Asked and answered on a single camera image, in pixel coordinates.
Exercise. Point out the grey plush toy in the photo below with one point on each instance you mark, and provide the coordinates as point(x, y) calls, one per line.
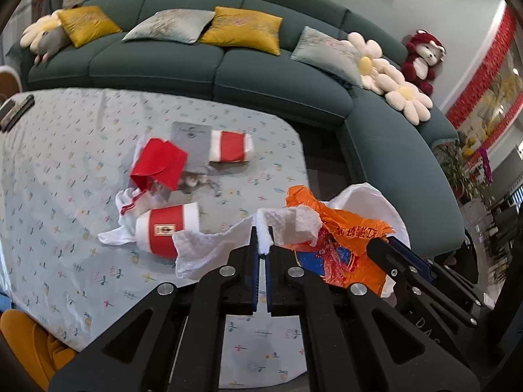
point(53, 43)

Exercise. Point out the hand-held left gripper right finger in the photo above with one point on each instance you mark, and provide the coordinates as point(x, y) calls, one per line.
point(268, 290)

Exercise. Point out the white flower cushion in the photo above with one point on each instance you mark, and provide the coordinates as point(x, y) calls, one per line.
point(39, 28)
point(408, 96)
point(367, 63)

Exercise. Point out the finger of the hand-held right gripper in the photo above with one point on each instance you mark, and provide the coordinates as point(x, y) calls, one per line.
point(392, 265)
point(412, 257)

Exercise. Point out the green potted plant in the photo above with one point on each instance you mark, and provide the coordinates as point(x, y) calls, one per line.
point(461, 171)

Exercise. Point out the grey embroidered cushion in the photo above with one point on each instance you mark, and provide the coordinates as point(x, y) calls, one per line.
point(327, 53)
point(171, 24)

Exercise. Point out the orange yellow cloth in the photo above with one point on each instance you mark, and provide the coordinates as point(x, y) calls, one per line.
point(28, 347)

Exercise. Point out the white paper tissue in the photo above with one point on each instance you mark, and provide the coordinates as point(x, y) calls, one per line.
point(204, 249)
point(120, 237)

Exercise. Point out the red white paper cup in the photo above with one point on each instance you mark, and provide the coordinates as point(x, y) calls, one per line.
point(167, 228)
point(231, 146)

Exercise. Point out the white trash bag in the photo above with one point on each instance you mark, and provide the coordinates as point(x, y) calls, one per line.
point(367, 200)

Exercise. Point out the black remote control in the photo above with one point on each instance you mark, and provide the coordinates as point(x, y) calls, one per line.
point(18, 112)

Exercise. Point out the dark green sectional sofa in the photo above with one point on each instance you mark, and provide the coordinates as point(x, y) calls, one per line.
point(163, 65)

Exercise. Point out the grey card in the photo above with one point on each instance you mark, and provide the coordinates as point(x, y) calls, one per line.
point(192, 143)

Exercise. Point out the purple orchid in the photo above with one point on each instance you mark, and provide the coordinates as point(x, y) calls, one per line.
point(486, 165)

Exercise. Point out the round brown stool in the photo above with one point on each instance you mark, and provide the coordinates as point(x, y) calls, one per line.
point(8, 83)

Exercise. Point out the dark dining furniture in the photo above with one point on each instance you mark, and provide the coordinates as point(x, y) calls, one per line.
point(506, 232)

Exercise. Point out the red patterned wall trim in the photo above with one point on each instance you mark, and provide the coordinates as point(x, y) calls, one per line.
point(486, 65)

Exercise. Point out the orange plastic bag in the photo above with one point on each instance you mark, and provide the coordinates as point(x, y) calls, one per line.
point(351, 228)

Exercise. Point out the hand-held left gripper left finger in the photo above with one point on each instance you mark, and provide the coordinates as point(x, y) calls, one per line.
point(254, 286)

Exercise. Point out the floral printed tablecloth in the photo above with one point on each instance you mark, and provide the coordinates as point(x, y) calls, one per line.
point(61, 171)

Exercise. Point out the yellow cushion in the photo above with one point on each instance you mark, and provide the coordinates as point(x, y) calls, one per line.
point(88, 24)
point(245, 28)

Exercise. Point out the red paper bag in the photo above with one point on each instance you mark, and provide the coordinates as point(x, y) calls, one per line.
point(159, 163)

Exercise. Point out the red teddy bear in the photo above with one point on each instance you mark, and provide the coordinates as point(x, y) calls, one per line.
point(421, 63)

